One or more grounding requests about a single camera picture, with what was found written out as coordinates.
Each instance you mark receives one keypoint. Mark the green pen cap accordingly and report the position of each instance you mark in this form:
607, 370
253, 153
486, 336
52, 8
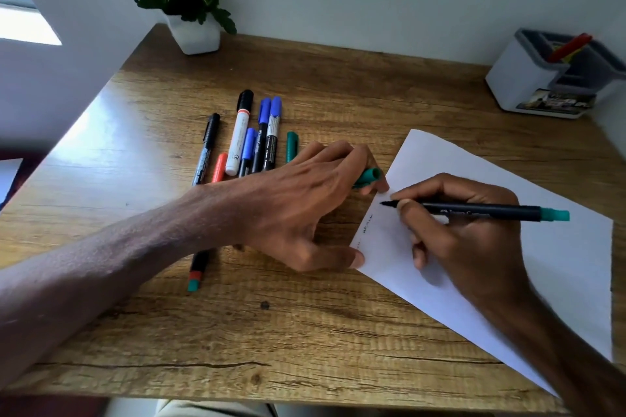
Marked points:
368, 177

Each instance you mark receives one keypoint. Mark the black fineliner pen green end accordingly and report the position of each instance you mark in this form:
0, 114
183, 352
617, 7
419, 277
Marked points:
513, 212

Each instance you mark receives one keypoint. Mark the person's right thumb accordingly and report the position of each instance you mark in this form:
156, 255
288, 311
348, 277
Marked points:
415, 223

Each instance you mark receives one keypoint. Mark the person's right middle finger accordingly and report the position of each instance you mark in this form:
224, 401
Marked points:
421, 253

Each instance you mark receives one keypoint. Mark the person's beige trousers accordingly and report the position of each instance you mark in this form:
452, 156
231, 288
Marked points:
210, 409

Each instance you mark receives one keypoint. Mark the white grey desk organizer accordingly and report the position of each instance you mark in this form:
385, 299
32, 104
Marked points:
518, 74

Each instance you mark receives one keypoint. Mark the black pen blue cap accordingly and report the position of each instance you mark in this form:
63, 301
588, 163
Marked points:
261, 135

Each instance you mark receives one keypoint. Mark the short blue capped pen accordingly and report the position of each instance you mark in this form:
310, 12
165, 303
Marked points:
247, 150

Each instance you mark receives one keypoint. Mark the person's left forearm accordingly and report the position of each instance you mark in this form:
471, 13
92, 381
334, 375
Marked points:
98, 265

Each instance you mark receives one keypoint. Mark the person's right forearm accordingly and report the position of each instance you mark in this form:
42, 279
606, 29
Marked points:
562, 358

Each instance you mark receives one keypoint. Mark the white flat object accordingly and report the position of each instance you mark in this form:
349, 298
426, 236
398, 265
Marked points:
7, 179

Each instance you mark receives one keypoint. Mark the white flower pot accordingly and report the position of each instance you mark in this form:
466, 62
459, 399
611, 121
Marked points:
195, 35

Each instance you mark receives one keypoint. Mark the red marker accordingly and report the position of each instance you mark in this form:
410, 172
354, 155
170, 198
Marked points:
219, 168

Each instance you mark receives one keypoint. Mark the black pen red green end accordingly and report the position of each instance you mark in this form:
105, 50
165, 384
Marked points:
197, 267

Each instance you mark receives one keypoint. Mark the thin black pen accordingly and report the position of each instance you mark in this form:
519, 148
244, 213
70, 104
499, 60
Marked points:
205, 150

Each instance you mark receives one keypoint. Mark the person's left middle finger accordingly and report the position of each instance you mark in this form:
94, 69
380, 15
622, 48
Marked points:
332, 150

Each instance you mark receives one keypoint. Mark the person's right hand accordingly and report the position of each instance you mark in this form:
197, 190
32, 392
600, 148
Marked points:
469, 245

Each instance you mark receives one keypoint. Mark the green marker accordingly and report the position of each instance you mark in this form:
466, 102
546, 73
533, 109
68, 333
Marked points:
292, 146

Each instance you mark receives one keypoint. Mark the blue capped marker white label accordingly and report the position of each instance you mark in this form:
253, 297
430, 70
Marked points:
272, 133

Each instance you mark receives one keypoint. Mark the person's left hand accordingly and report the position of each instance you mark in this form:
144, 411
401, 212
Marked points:
283, 206

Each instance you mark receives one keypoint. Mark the white marker black cap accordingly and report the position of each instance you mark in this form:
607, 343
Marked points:
238, 138

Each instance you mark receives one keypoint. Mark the person's left thumb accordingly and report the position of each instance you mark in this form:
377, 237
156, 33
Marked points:
332, 259

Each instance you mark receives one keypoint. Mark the white paper sheet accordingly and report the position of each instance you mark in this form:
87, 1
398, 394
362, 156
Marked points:
552, 275

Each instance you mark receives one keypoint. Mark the yellow pencil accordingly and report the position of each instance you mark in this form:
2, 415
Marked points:
577, 54

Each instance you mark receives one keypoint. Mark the photo card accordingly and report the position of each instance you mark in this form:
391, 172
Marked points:
557, 101

